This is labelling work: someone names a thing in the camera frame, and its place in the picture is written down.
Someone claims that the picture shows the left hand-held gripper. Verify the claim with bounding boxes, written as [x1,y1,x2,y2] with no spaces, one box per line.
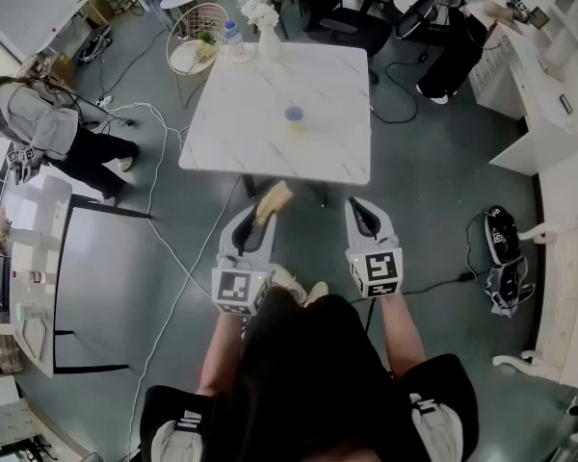
[211,203,277,317]

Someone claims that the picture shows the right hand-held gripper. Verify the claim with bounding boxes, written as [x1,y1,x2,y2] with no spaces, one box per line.
[344,195,406,300]

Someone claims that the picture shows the tan sponge cloth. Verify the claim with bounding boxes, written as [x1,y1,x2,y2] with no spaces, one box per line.
[256,180,296,223]

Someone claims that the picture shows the person's right forearm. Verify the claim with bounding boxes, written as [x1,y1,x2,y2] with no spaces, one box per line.
[378,291,427,380]

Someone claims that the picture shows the person's left forearm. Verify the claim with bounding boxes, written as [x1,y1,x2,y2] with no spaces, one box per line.
[196,305,252,398]

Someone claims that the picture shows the person's left shoe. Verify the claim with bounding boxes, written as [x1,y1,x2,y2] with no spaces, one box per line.
[269,263,310,305]

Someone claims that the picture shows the person's shoe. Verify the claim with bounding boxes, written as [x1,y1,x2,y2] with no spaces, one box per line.
[303,281,330,308]
[269,263,310,305]

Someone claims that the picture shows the person's right shoe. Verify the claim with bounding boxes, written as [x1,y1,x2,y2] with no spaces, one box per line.
[303,281,330,308]

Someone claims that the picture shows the spare black hand-held gripper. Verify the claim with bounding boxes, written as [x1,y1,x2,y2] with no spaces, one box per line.
[483,205,527,266]

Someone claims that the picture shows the person's black clothing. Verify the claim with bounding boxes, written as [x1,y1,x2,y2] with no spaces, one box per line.
[139,286,481,462]

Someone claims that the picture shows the white round coaster plate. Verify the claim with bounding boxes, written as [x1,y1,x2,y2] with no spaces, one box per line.
[221,41,257,64]

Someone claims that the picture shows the yellow flower bunch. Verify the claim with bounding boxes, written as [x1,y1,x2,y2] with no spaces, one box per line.
[192,31,220,64]

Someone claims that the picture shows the white ceramic vase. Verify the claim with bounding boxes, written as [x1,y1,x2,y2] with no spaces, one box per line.
[257,24,283,62]

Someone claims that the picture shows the clear water bottle blue cap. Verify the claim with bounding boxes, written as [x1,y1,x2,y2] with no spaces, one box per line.
[223,20,246,61]

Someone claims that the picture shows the black office chair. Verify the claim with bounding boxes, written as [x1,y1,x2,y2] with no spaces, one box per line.
[288,0,394,86]

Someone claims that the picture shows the glossy white desk black legs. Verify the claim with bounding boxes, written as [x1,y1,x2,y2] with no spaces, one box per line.
[0,174,153,380]

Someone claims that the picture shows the white ornate chair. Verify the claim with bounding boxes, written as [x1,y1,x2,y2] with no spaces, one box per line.
[491,212,578,395]

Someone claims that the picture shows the small clear bottle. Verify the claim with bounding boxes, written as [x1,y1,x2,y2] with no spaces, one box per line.
[11,269,47,286]

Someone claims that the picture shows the white cabinet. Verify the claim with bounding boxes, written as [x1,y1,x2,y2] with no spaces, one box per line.
[468,0,578,178]

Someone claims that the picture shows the white flower bouquet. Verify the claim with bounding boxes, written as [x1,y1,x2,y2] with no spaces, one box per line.
[239,0,281,32]

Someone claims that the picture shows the long black cable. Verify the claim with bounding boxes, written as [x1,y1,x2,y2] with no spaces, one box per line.
[351,209,488,308]

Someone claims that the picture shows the white cable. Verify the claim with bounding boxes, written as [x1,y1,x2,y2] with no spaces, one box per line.
[95,101,243,454]

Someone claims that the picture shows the black looped cable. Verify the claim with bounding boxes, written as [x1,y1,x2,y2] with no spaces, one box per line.
[368,49,421,126]

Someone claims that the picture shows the round wire side table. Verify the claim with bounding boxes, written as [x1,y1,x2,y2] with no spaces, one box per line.
[166,2,232,110]

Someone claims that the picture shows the white backpack strap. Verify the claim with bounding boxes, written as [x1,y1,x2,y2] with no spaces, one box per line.
[408,392,464,462]
[150,408,206,462]

